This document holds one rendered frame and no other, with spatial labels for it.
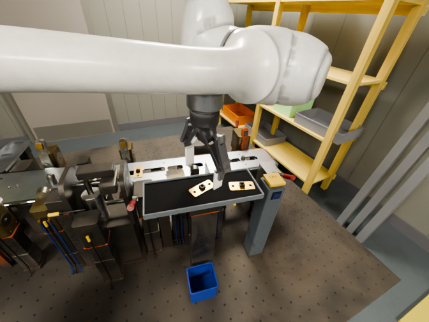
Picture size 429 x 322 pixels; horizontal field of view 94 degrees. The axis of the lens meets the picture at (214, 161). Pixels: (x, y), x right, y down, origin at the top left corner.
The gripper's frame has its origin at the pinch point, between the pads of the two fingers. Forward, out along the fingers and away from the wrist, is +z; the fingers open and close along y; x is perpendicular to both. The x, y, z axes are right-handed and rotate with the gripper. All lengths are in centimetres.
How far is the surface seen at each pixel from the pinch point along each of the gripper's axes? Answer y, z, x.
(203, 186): -0.7, 5.5, 0.2
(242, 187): -8.0, 6.4, -10.4
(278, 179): -12.9, 6.7, -23.7
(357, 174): -17, 97, -211
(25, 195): 51, 23, 47
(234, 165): 15.9, 22.7, -33.8
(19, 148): 93, 23, 47
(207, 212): -4.6, 13.5, 1.1
